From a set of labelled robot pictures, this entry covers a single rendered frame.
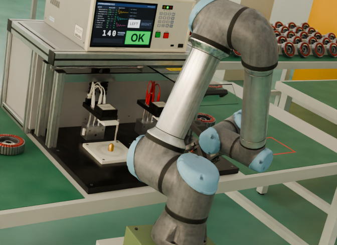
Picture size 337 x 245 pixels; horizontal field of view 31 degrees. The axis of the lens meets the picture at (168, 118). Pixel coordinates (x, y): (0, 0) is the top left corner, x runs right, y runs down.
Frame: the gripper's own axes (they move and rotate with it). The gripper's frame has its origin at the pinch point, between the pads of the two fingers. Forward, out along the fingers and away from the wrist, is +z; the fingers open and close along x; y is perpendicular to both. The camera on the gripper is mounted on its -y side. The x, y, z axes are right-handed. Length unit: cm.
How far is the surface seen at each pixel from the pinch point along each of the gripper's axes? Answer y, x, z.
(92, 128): -22.8, -19.2, 22.5
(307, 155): 2, 71, 6
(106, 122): -19.9, -19.6, 11.7
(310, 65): -91, 210, 87
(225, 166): 4.0, 21.1, 3.9
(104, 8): -53, -22, -11
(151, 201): 12.8, -15.1, 5.4
